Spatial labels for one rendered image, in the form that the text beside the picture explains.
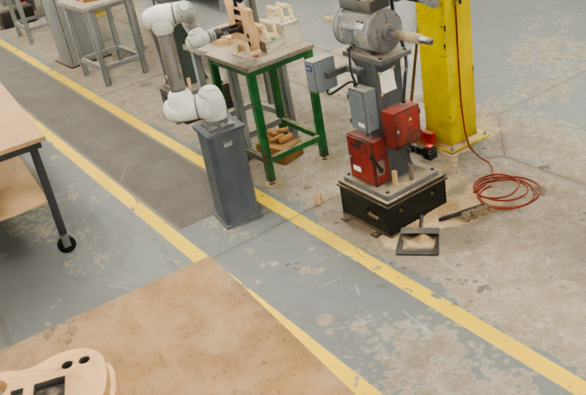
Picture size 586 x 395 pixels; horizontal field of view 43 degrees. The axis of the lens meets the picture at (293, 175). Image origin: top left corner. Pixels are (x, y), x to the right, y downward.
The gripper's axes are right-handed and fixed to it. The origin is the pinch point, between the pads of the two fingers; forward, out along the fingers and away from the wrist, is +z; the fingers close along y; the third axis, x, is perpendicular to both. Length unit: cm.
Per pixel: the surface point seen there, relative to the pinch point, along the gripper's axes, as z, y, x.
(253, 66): -8.4, 25.9, -22.2
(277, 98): 37, -30, -76
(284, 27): 28.9, 13.7, -6.9
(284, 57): 17.4, 26.1, -24.0
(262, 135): -12, 26, -74
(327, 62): 0, 106, -6
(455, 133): 116, 87, -104
